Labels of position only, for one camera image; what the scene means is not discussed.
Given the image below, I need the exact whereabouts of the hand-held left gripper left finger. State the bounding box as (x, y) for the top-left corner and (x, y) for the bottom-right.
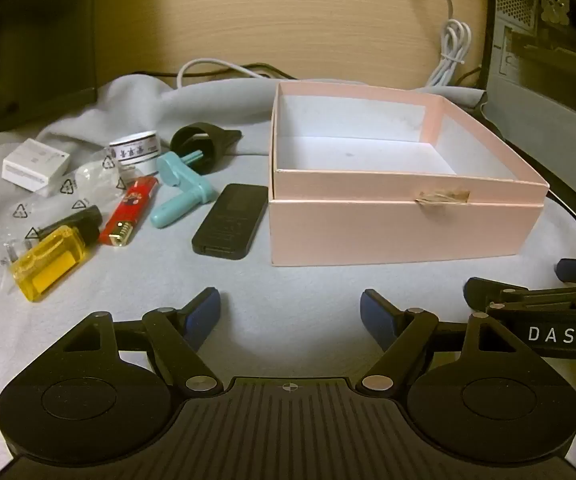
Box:
(63, 287), (226, 393)

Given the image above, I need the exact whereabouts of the yellow liquid bottle black cap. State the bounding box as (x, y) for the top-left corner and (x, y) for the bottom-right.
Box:
(9, 206), (103, 303)

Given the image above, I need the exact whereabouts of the pink cardboard box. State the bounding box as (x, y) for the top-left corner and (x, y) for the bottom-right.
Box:
(267, 80), (550, 267)

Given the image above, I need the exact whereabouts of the computer tower case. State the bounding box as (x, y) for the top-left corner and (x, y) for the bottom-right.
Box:
(479, 0), (576, 183)

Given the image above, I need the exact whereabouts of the white printed tape roll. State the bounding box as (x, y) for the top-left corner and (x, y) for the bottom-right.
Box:
(108, 131), (164, 167)

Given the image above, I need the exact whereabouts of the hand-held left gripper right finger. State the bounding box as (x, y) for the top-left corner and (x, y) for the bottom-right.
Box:
(353, 288), (519, 393)

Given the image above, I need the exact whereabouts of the clear plastic bag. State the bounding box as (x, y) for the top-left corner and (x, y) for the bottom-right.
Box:
(0, 152), (130, 267)

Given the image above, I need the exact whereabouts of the small white box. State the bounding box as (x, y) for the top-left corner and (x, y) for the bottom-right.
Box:
(2, 138), (71, 198)

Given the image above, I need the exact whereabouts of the teal hand crank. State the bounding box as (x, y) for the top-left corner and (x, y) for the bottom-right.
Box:
(150, 151), (219, 227)

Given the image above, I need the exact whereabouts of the black remote control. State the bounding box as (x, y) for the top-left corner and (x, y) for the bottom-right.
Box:
(191, 183), (270, 261)

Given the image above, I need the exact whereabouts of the red lighter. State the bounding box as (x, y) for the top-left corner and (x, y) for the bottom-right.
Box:
(99, 178), (160, 248)

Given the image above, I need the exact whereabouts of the white cable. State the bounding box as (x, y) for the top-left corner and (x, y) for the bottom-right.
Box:
(175, 0), (473, 90)

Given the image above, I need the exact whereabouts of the dark cabinet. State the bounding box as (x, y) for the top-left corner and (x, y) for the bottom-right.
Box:
(0, 0), (166, 133)

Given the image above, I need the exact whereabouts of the black plastic ring holder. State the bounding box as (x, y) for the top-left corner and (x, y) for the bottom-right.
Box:
(170, 122), (244, 175)

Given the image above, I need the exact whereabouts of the grey cloth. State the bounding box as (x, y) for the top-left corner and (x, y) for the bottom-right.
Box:
(0, 76), (576, 480)

